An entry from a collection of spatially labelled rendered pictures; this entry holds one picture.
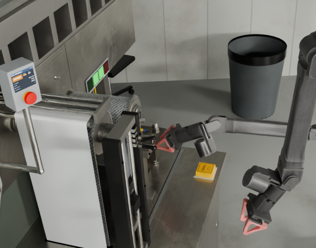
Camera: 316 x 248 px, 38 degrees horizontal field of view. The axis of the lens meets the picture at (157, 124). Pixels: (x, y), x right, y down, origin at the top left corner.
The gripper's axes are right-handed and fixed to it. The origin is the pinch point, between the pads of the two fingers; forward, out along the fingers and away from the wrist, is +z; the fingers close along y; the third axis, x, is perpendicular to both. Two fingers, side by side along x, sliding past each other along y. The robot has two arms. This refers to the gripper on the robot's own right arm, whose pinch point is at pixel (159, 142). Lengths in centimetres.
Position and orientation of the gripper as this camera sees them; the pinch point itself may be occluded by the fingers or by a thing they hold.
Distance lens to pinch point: 181.9
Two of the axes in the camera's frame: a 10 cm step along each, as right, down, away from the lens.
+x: -4.8, -8.1, -3.3
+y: 3.3, -5.2, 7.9
